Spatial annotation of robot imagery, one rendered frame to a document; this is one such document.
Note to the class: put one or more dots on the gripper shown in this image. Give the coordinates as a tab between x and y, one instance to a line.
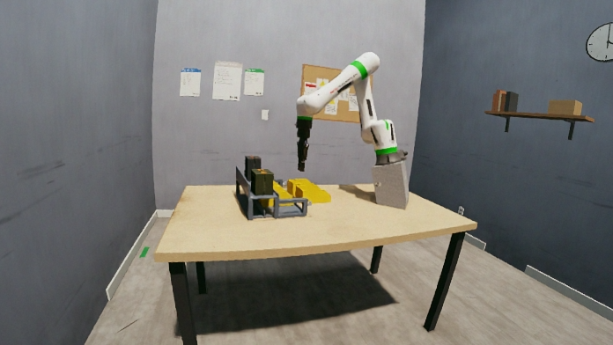
302	134

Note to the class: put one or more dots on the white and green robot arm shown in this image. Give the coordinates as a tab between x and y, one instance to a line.
379	133

